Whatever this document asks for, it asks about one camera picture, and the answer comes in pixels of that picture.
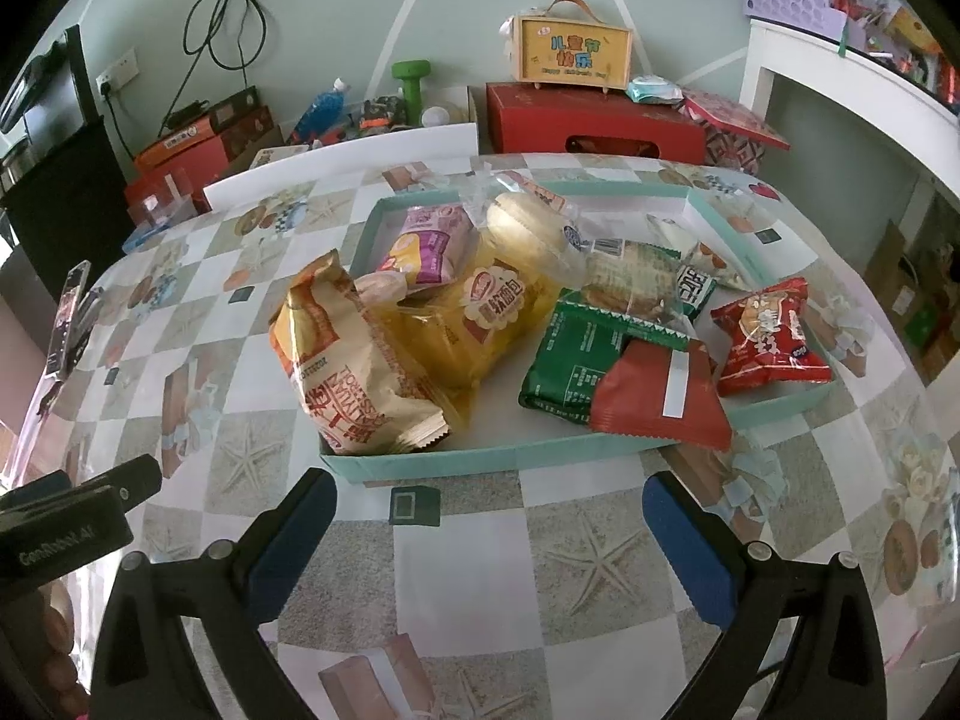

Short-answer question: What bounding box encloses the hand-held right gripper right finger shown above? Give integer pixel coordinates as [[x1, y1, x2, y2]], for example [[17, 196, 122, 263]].
[[641, 470, 890, 720]]

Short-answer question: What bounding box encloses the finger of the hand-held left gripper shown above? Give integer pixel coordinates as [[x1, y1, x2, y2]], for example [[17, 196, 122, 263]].
[[71, 454, 164, 505], [0, 471, 68, 515]]

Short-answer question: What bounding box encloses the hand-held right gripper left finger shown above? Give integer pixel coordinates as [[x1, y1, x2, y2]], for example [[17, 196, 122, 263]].
[[90, 467, 338, 720]]

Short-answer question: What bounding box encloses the red packet with white label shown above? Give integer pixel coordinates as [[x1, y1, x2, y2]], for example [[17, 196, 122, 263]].
[[589, 337, 732, 452]]

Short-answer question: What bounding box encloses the orange potato chips bag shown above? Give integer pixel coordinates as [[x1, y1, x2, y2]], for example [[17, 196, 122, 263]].
[[270, 251, 451, 457]]

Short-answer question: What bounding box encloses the teal cardboard tray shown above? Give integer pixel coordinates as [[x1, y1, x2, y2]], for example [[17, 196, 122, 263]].
[[319, 180, 841, 482]]

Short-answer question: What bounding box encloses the red cartoon snack packet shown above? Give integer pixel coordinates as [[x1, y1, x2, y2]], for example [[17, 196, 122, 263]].
[[710, 277, 833, 397]]

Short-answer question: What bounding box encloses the yellow bread bag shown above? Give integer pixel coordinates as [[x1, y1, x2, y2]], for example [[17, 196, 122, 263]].
[[394, 259, 563, 432]]

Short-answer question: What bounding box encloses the clear packet with green edge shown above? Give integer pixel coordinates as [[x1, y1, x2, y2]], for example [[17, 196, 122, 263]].
[[559, 236, 702, 350]]

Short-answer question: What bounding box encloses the white flower print packet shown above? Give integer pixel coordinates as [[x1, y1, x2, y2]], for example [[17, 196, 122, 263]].
[[646, 214, 751, 290]]

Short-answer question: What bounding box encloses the pink purple snack packet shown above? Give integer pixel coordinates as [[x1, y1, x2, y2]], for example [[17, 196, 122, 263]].
[[375, 204, 481, 293]]

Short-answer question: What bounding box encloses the round bread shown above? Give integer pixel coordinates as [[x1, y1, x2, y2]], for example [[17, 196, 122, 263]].
[[457, 172, 593, 290]]

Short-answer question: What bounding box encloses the person's left hand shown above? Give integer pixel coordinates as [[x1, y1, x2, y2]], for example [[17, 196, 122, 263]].
[[26, 589, 89, 717]]

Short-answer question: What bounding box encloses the smartphone on stand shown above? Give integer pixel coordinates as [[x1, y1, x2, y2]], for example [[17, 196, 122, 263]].
[[46, 261, 95, 383]]

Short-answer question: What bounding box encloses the clear plastic box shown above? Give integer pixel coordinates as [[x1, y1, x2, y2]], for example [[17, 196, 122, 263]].
[[124, 172, 196, 252]]

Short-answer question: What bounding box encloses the black cabinet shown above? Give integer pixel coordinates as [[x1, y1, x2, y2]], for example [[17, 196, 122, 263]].
[[0, 116, 128, 278]]

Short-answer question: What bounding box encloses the plain red box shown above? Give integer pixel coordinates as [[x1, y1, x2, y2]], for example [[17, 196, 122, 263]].
[[124, 157, 230, 218]]

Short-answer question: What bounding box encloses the stack of cardboard boxes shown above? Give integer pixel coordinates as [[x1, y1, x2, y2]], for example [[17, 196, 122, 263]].
[[862, 221, 960, 383]]

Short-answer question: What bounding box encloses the orange cardboard box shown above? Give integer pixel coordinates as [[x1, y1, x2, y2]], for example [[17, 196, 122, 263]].
[[135, 120, 226, 170]]

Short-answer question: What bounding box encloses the white printed box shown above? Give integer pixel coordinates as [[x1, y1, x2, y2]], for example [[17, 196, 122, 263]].
[[247, 146, 312, 170]]

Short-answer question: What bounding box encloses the brown patterned box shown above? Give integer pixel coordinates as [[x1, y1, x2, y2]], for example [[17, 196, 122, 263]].
[[225, 106, 284, 166]]

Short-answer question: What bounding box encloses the white foam board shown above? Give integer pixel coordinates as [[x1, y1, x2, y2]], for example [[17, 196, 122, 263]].
[[202, 124, 479, 211]]

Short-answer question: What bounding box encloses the dark brown box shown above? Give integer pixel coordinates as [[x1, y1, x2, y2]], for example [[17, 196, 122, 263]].
[[169, 86, 260, 136]]

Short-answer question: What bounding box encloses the black appliance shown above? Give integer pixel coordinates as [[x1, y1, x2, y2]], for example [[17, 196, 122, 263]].
[[0, 24, 87, 136]]

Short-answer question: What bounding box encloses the blue plastic bottle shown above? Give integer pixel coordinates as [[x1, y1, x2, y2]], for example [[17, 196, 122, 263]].
[[289, 77, 353, 143]]

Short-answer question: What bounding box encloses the red patterned box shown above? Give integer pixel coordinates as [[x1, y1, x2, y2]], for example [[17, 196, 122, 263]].
[[679, 88, 792, 173]]

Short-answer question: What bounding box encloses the pile of small toys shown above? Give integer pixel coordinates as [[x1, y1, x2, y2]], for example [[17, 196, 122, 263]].
[[319, 96, 410, 142]]

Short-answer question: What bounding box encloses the red gift box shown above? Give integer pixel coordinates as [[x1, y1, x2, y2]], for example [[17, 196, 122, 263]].
[[486, 82, 707, 164]]

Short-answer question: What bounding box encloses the wet wipes packet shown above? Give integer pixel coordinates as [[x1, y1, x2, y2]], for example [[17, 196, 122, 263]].
[[625, 75, 685, 106]]

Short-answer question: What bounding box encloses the green dumbbell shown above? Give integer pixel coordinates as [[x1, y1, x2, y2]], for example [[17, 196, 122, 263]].
[[391, 60, 434, 128]]

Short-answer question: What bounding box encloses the white shelf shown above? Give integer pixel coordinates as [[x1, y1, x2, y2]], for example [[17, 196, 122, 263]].
[[739, 15, 960, 203]]

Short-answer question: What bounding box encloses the yellow wooden carry box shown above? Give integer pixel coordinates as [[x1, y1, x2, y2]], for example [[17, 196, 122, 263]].
[[501, 0, 635, 97]]

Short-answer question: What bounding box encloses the pile of colourful stationery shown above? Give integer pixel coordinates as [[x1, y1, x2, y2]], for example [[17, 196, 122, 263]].
[[825, 0, 960, 106]]

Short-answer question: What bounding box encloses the white wall socket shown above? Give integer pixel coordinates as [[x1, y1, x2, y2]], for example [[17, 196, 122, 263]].
[[96, 47, 140, 95]]

